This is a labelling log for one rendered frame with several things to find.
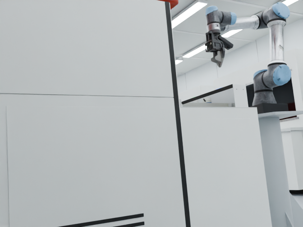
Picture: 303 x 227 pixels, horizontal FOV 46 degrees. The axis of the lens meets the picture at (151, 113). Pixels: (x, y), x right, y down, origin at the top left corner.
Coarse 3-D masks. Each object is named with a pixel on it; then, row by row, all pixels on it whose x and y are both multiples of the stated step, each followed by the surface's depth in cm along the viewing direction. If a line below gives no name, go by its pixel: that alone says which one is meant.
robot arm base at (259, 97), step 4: (256, 92) 231; (260, 92) 228; (264, 92) 227; (268, 92) 227; (272, 92) 230; (256, 96) 230; (260, 96) 227; (264, 96) 227; (268, 96) 226; (272, 96) 227; (256, 100) 229; (260, 100) 226; (264, 100) 225; (268, 100) 225; (272, 100) 225; (252, 104) 232; (256, 104) 228
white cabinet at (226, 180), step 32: (192, 128) 166; (224, 128) 175; (256, 128) 186; (192, 160) 163; (224, 160) 172; (256, 160) 182; (192, 192) 160; (224, 192) 168; (256, 192) 178; (192, 224) 157; (224, 224) 165; (256, 224) 175
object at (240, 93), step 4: (236, 84) 192; (240, 84) 194; (244, 84) 195; (236, 88) 192; (240, 88) 193; (244, 88) 195; (236, 92) 191; (240, 92) 193; (244, 92) 194; (236, 96) 191; (240, 96) 192; (244, 96) 194; (236, 100) 190; (240, 100) 192; (244, 100) 193; (236, 104) 190; (240, 104) 191; (244, 104) 193
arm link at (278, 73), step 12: (264, 12) 233; (276, 12) 222; (288, 12) 225; (276, 24) 224; (276, 36) 223; (276, 48) 221; (276, 60) 219; (276, 72) 214; (288, 72) 217; (276, 84) 219
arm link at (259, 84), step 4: (256, 72) 232; (260, 72) 230; (264, 72) 228; (256, 76) 232; (260, 76) 229; (256, 80) 232; (260, 80) 228; (256, 84) 231; (260, 84) 229; (264, 84) 226; (256, 88) 231; (260, 88) 229; (264, 88) 228; (268, 88) 228; (272, 88) 231
